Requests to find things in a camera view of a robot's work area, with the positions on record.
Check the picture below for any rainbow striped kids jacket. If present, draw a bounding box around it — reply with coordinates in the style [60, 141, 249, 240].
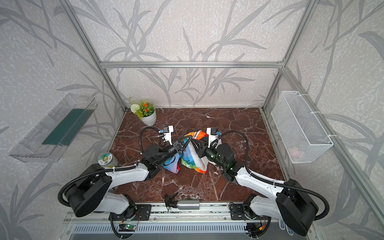
[162, 131, 210, 174]

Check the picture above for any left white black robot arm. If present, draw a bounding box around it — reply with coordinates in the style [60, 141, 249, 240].
[58, 136, 192, 218]

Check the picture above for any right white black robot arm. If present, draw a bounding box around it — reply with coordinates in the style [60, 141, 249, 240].
[191, 134, 330, 236]

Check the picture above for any white potted artificial plant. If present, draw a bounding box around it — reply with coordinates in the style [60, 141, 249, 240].
[128, 97, 157, 126]

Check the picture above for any silver metal spray bottle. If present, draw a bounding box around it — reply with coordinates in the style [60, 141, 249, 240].
[165, 192, 200, 211]

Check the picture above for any blue dotted work glove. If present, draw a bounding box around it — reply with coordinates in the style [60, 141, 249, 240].
[279, 220, 294, 236]

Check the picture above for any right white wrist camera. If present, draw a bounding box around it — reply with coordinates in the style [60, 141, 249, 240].
[206, 128, 221, 148]

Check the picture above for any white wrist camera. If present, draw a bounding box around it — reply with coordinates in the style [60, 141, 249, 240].
[159, 126, 174, 145]
[206, 128, 221, 148]

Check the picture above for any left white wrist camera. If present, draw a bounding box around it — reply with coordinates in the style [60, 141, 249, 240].
[159, 126, 174, 145]

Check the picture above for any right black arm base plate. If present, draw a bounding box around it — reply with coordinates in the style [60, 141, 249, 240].
[229, 202, 271, 221]

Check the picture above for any aluminium front rail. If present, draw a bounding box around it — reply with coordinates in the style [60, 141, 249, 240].
[62, 201, 316, 224]

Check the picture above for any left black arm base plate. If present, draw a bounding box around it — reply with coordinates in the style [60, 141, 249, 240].
[116, 195, 152, 221]

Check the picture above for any white wire mesh basket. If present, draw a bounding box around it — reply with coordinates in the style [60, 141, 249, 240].
[272, 91, 334, 164]

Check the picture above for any clear acrylic wall shelf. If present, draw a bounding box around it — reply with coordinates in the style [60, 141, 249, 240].
[9, 94, 98, 163]

